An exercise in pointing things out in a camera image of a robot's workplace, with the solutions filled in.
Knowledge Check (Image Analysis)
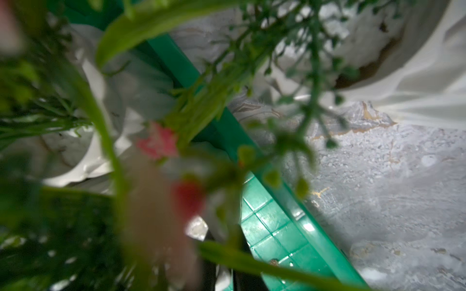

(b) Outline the pink flower plant pot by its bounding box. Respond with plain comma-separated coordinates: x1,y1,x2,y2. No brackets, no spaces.
341,1,466,130
0,0,401,291

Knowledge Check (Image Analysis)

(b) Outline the green plastic tray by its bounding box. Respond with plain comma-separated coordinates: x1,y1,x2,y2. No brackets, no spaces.
64,1,368,291

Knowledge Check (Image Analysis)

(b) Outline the orange flower plant back pot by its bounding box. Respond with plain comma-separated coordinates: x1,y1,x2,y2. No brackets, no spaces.
0,25,175,190

